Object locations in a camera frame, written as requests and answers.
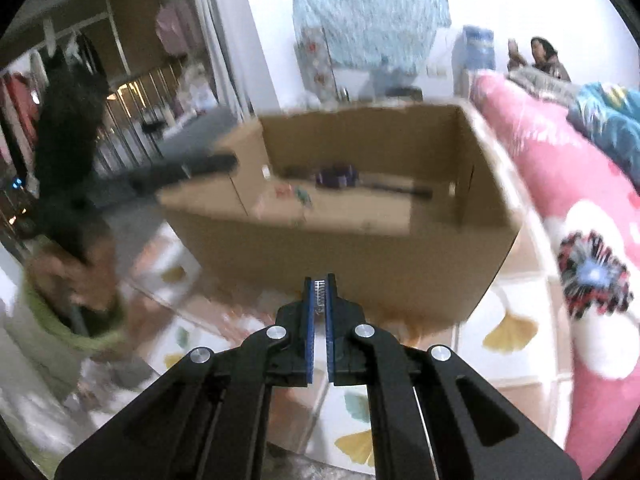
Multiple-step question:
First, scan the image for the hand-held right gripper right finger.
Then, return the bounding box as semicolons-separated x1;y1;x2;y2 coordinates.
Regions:
325;273;584;480

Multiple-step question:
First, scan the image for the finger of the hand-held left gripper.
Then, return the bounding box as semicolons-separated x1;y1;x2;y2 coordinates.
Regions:
127;153;239;197

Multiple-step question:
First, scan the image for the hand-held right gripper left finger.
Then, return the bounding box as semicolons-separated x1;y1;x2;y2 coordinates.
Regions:
55;275;316;480

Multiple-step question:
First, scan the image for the large cardboard box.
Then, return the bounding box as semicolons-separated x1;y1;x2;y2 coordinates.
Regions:
157;100;522;327

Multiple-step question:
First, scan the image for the pink strap smartwatch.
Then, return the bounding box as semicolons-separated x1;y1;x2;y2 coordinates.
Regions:
284;162;434;202

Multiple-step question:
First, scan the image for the person's left hand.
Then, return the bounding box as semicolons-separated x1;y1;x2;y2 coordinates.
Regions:
29;219;122;312

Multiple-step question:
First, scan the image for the grey board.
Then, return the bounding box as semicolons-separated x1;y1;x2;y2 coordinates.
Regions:
154;107;242;162

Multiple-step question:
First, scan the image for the white curtain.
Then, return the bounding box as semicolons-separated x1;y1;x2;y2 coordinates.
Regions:
187;0;282;122

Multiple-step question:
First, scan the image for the pink hanging garment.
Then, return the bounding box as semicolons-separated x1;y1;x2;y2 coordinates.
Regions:
154;0;202;57

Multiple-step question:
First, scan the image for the patchwork hanging cloth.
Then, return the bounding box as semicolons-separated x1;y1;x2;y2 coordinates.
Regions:
294;27;337;107

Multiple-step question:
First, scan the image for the pink floral blanket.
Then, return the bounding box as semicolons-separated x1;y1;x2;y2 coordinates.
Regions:
472;72;640;462

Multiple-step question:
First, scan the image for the white water dispenser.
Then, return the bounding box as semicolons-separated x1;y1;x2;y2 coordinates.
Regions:
459;67;482;97

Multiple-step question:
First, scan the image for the blue water jug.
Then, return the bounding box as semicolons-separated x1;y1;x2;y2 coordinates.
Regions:
459;24;497;72

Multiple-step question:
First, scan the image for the blue printed blanket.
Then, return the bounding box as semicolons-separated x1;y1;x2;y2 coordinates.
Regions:
567;79;640;187

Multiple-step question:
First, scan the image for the blue patterned wall cloth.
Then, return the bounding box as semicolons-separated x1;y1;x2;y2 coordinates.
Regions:
291;0;452;69

